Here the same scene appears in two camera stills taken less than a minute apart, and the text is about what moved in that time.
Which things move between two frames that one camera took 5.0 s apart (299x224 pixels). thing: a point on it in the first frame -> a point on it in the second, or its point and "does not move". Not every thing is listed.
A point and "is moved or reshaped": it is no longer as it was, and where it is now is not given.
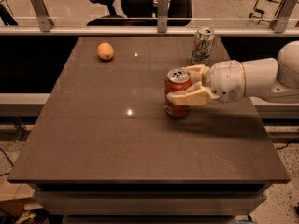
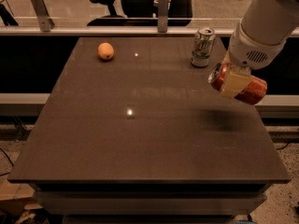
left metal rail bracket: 45,21 does not move
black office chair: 138,7 does not move
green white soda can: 202,47 does not move
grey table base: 149,203 does not move
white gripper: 224,79 -> 249,51
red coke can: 177,78 is moved or reshaped
